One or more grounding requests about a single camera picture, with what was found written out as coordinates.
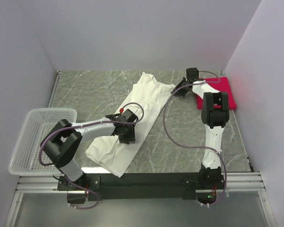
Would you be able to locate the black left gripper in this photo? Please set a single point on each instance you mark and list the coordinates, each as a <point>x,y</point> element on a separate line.
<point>131,138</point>

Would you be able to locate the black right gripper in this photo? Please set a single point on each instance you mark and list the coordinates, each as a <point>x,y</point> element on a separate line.
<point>183,81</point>

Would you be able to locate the white t shirt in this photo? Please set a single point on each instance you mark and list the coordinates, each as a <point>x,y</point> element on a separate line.
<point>144,103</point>

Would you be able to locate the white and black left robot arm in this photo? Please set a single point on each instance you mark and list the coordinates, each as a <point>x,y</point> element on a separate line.
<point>59,147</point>

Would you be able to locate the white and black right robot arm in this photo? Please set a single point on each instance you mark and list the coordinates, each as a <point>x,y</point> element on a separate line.
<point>214,114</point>

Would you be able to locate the folded red t shirt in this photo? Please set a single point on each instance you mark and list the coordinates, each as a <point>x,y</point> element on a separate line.
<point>216,87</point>

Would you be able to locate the black base beam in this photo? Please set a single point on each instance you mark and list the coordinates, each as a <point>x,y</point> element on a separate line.
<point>187,186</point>

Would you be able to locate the white plastic basket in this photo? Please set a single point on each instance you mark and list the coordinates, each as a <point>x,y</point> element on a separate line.
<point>38,123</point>

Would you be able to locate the aluminium rail frame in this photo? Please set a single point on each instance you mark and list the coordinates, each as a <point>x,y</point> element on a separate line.
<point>236,182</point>

